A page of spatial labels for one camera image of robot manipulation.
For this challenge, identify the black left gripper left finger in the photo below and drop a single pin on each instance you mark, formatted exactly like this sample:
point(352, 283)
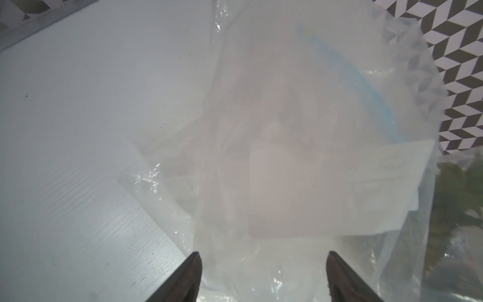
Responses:
point(183, 284)

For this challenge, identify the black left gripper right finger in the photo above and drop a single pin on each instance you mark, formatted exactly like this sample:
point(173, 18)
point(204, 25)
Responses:
point(345, 285)

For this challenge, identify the clear zip-top bag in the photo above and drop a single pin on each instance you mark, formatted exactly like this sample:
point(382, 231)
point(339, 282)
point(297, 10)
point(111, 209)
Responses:
point(453, 261)
point(319, 134)

